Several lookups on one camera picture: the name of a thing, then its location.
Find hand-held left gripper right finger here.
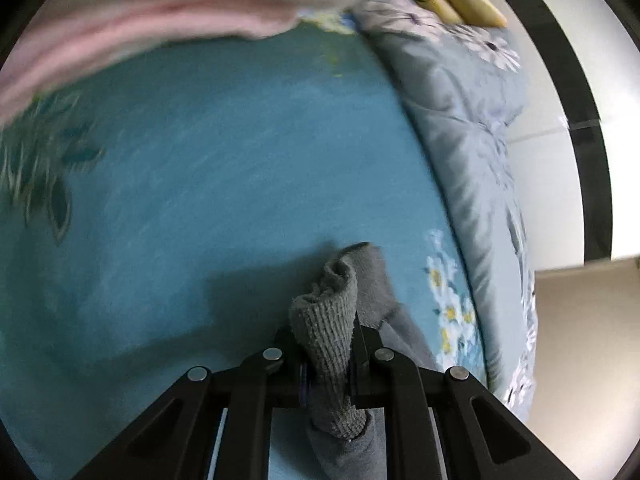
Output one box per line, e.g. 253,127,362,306
350,325,583,480

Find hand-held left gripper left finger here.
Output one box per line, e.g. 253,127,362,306
70,327,313,480

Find grey knitted sock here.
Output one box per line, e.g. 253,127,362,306
287,242,441,480

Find teal floral bed sheet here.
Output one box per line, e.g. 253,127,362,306
0,10,488,480

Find light blue floral quilt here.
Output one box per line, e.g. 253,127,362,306
350,0,541,421

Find white wardrobe with black stripe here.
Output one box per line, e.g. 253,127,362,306
480,0,640,271

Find pink cloth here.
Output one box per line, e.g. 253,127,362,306
0,0,371,126

